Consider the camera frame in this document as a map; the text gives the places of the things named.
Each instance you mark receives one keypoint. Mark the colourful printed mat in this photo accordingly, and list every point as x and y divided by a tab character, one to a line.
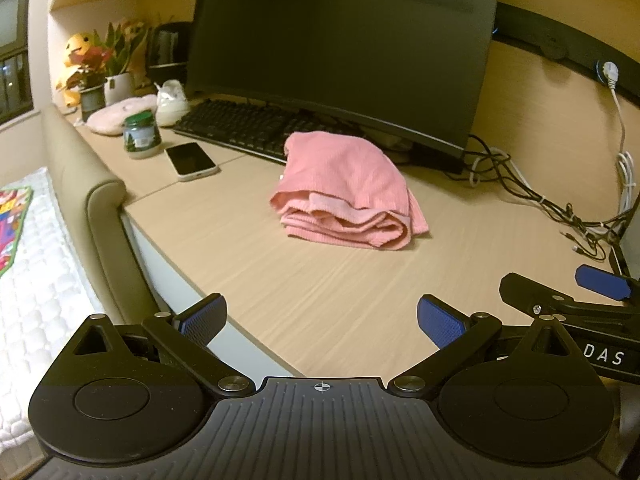
12	225

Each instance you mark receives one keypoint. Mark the black computer monitor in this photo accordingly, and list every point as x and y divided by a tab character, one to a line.
340	45

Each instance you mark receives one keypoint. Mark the white smartphone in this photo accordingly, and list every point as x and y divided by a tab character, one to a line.
190	160

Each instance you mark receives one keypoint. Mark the yellow plush toy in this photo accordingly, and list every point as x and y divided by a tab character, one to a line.
77	47

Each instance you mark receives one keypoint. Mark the pale pink plush cushion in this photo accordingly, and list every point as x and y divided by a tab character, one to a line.
110	117

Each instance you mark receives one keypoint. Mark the white plastic bag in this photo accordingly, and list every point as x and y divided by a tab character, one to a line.
172	105

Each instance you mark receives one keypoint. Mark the beige padded headboard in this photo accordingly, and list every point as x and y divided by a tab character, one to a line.
75	160

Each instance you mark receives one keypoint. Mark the white quilted mattress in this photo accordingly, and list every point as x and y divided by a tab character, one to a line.
45	310

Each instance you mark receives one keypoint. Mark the black container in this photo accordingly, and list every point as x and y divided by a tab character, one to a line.
170	45

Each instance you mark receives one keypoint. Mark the dark plant pot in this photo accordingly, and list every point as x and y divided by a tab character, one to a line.
92	105

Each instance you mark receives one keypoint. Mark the dark framed window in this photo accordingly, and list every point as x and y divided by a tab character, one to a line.
12	85

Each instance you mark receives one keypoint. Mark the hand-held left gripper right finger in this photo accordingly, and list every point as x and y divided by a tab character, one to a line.
442	322

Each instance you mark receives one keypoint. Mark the white plant pot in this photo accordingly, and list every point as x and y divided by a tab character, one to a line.
119	91

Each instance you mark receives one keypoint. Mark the pink knit sweater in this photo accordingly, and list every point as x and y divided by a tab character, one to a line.
345	180

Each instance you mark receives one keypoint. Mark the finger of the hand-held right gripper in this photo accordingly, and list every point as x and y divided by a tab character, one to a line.
525	290
600	282

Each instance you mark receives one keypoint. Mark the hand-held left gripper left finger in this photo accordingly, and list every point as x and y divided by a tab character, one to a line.
202	320

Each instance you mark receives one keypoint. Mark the green-lidded glass jar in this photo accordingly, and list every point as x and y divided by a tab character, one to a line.
141	135

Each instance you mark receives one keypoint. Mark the black keyboard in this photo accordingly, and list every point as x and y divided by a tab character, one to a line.
240	125

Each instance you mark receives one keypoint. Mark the black power socket rail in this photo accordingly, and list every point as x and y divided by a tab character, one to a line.
530	30

